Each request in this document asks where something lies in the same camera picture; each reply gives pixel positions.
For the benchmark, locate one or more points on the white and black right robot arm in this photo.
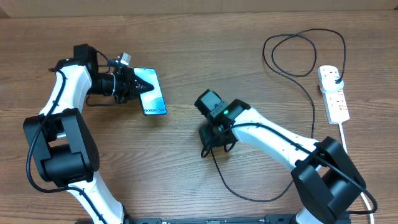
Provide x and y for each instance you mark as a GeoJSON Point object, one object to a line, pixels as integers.
{"type": "Point", "coordinates": [325, 177]}

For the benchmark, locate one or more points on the white power strip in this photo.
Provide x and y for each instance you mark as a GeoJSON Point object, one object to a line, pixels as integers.
{"type": "Point", "coordinates": [335, 103]}

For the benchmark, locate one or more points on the smartphone with lit screen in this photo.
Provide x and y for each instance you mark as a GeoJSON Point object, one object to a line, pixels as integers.
{"type": "Point", "coordinates": [152, 102]}

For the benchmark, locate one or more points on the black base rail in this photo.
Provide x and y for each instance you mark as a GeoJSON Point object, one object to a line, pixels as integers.
{"type": "Point", "coordinates": [268, 219]}

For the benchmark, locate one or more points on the brown cardboard backdrop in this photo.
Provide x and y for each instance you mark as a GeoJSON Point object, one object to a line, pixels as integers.
{"type": "Point", "coordinates": [74, 8]}

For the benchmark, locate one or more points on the white charger plug adapter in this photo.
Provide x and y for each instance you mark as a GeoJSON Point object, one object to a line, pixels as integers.
{"type": "Point", "coordinates": [329, 85]}

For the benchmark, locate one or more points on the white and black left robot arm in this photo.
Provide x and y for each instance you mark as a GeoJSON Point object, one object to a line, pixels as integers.
{"type": "Point", "coordinates": [63, 156]}

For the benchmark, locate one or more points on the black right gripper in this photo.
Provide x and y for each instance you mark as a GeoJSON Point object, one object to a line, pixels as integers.
{"type": "Point", "coordinates": [206, 135]}

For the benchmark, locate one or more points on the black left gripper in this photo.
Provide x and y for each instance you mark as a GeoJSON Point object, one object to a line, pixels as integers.
{"type": "Point", "coordinates": [130, 90]}

